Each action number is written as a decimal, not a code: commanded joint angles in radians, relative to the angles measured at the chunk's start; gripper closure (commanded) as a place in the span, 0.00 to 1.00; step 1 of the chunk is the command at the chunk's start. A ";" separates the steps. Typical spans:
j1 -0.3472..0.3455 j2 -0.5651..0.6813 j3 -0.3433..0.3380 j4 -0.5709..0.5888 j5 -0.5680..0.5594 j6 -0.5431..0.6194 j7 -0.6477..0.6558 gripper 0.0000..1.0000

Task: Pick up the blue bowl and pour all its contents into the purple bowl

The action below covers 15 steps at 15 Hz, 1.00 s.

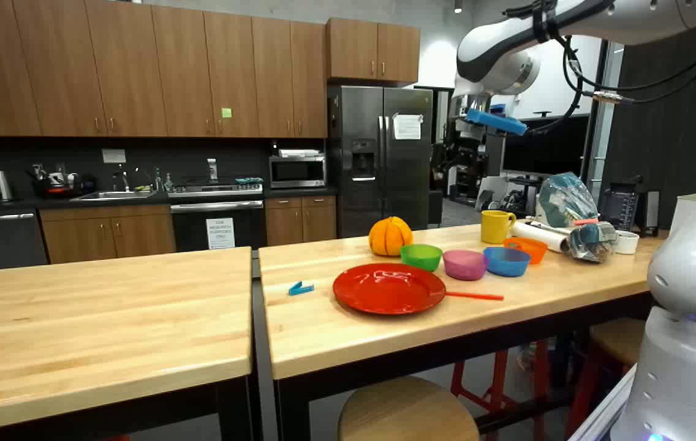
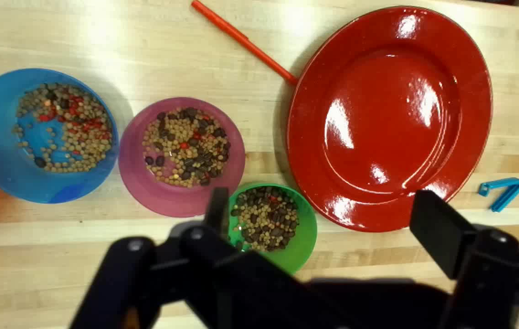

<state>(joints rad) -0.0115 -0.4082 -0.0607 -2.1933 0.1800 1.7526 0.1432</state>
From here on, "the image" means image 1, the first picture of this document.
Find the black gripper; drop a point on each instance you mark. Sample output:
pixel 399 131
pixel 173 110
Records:
pixel 497 156

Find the blue plastic bowl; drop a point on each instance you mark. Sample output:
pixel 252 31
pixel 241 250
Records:
pixel 506 262

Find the large plastic bag blue contents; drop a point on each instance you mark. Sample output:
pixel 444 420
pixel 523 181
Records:
pixel 567 200

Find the orange plastic bowl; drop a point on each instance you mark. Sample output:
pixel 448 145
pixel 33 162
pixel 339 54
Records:
pixel 535 249

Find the purple plastic bowl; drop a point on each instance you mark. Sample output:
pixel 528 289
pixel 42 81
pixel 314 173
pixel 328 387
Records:
pixel 464 266

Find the green plastic bowl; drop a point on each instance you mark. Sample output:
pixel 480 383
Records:
pixel 422 258

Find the black bookshelf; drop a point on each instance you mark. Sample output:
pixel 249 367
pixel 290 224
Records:
pixel 466 162

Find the yellow mug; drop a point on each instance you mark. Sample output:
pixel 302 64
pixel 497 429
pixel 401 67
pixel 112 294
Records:
pixel 497 228

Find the white paper towel roll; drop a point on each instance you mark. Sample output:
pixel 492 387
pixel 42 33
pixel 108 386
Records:
pixel 541 236

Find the paper sheet on refrigerator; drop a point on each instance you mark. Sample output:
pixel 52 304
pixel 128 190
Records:
pixel 407 126

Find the stainless steel refrigerator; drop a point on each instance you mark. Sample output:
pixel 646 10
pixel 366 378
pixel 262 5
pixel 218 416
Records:
pixel 382 173

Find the small clear plastic bag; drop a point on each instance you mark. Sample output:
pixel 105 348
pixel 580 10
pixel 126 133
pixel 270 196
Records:
pixel 590 243

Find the orange toy pumpkin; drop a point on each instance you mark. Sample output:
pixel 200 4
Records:
pixel 390 236

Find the black countertop device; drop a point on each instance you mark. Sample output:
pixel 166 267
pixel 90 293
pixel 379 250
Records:
pixel 622 209

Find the thin orange stick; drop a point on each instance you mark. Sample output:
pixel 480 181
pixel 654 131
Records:
pixel 474 294

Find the brown cabinet above refrigerator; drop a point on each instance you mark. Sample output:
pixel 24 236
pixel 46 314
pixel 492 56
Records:
pixel 374 50

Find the red plastic plate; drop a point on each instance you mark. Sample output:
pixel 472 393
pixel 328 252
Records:
pixel 389 289

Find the steel microwave oven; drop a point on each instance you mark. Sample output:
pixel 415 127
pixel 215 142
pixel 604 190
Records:
pixel 295 173

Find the narrow brown base cabinet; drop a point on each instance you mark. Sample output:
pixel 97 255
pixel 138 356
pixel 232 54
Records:
pixel 301 219

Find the wooden stool red legs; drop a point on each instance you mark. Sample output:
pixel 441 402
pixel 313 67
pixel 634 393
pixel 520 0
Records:
pixel 619 338

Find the red metal stool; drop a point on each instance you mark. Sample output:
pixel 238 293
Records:
pixel 497 383

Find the small blue clip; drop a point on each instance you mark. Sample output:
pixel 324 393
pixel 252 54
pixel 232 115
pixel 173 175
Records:
pixel 301 288

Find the round wooden stool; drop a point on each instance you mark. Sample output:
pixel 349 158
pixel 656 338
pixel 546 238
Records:
pixel 405 413

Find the green sticky note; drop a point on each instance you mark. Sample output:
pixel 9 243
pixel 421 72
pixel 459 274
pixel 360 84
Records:
pixel 227 113

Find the paper sheet on oven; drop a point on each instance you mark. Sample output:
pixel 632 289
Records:
pixel 221 233

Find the black built-in oven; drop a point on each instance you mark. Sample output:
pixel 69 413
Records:
pixel 191 224

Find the kitchen sink with faucet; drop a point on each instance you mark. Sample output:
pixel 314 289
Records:
pixel 112 194

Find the wide brown base cabinet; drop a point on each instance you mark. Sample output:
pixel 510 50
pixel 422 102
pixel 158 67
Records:
pixel 107 233

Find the steel electric kettle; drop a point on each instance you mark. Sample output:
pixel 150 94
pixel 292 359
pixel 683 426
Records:
pixel 2 186

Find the blue taped wrist camera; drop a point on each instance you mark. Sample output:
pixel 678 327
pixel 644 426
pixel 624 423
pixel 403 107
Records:
pixel 497 124

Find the brown wall cabinets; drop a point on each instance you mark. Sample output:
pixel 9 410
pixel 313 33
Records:
pixel 135 64

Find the white wall outlet plate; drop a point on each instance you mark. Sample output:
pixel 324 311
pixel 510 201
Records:
pixel 115 156

